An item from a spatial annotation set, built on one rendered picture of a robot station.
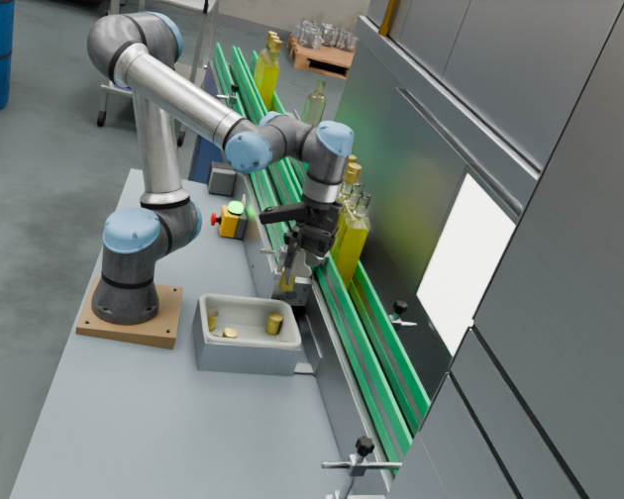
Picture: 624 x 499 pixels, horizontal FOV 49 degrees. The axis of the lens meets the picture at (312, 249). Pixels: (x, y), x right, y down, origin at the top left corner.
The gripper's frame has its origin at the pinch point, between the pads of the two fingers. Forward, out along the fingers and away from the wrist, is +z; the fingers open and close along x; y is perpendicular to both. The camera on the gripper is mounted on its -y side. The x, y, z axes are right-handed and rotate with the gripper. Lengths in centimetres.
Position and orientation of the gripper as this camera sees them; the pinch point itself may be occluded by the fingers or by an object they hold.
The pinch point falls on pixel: (288, 274)
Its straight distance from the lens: 150.9
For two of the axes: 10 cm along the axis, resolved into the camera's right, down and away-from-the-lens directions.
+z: -2.3, 8.6, 4.6
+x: 3.1, -3.8, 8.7
